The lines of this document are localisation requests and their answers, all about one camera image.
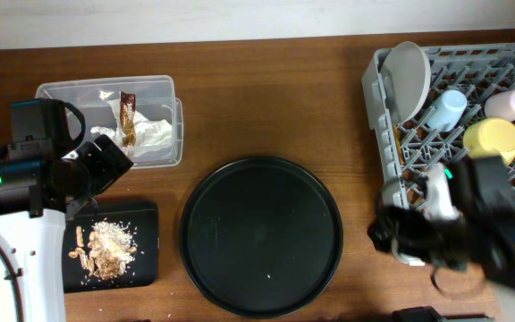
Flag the grey dishwasher rack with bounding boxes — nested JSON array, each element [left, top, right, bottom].
[[361, 43, 515, 208]]

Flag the brown snack wrapper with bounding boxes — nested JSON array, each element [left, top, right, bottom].
[[120, 91, 136, 148]]

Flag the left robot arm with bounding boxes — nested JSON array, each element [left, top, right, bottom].
[[0, 98, 132, 321]]

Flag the pink cup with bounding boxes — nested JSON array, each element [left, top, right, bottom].
[[485, 89, 515, 122]]

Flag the grey plate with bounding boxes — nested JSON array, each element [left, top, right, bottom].
[[380, 41, 431, 124]]

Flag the food leftovers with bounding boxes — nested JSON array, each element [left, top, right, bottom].
[[67, 220, 138, 285]]

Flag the black rectangular tray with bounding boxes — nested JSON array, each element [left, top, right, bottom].
[[63, 200, 159, 293]]

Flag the wooden chopstick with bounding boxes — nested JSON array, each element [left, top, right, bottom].
[[393, 125, 405, 165]]

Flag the blue cup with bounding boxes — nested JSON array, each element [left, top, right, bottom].
[[426, 89, 468, 132]]

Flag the round black serving tray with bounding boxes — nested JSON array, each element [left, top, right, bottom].
[[179, 157, 343, 318]]

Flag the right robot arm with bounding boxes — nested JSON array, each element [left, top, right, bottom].
[[367, 157, 515, 321]]

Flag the yellow bowl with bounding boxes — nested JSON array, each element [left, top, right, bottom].
[[463, 117, 515, 165]]

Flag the white napkin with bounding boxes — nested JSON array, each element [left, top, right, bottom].
[[90, 126, 123, 144], [107, 99, 173, 157]]

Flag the clear plastic waste bin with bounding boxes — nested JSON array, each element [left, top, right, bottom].
[[35, 75, 183, 169]]

